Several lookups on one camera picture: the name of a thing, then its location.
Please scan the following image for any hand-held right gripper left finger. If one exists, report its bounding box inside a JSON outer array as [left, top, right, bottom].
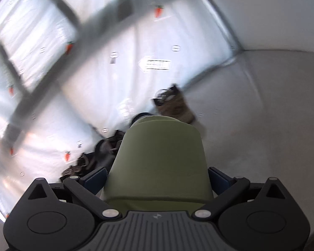
[[23, 168, 119, 219]]

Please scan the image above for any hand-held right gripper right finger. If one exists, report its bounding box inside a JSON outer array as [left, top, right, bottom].
[[194, 167, 291, 219]]

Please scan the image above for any beige and black sneaker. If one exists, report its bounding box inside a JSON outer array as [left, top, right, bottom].
[[152, 84, 197, 125], [60, 153, 95, 183]]

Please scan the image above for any green slide sandal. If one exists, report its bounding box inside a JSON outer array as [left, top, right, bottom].
[[101, 116, 215, 211]]

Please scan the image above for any grey slide sandal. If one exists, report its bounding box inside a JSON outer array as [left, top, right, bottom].
[[131, 112, 157, 126]]

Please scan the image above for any printed white curtain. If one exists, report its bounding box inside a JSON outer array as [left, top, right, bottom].
[[0, 0, 241, 220]]

